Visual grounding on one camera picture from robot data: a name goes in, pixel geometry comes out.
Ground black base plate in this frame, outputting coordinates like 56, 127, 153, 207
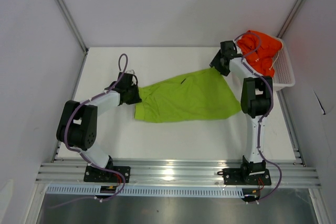
83, 165, 131, 183
217, 168, 271, 186

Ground aluminium corner post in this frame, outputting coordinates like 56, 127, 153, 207
277, 0, 306, 38
54, 0, 88, 54

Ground lime green shorts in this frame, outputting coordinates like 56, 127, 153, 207
134, 68, 241, 123

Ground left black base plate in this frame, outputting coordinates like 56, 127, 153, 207
83, 165, 131, 183

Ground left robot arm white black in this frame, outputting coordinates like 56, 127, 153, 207
56, 70, 141, 182

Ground white plastic basket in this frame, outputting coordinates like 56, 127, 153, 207
272, 37, 296, 91

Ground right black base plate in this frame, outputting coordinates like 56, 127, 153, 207
217, 168, 271, 186

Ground right aluminium corner post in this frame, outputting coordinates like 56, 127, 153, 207
277, 0, 306, 38

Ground white slotted cable duct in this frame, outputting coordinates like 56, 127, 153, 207
46, 184, 244, 198

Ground left aluminium corner post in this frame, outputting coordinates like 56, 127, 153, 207
54, 0, 88, 54

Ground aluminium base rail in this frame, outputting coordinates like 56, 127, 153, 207
35, 158, 321, 188

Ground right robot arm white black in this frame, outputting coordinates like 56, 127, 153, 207
210, 40, 274, 185

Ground orange shorts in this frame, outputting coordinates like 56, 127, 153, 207
236, 30, 283, 77

